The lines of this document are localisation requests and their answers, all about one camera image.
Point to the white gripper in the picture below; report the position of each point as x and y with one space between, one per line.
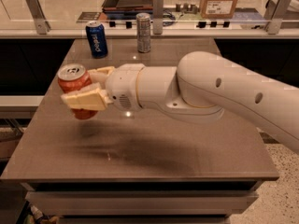
122 86

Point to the red coke can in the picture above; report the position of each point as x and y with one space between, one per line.
73 80

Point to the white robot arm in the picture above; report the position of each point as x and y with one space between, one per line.
199 89

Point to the blue pepsi can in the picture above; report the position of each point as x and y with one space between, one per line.
95 32

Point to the tall silver can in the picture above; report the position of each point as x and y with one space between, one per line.
143 32

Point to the white drawer front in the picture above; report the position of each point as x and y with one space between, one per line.
141 203

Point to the cardboard box with label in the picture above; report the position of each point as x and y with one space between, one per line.
217 9

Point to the left metal bracket post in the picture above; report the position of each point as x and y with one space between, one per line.
41 24

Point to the metal bracket post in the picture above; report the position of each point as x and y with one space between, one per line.
41 24
274 15
157 12

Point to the middle metal bracket post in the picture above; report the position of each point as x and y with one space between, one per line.
157 12

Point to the right metal bracket post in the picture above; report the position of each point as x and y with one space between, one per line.
274 15

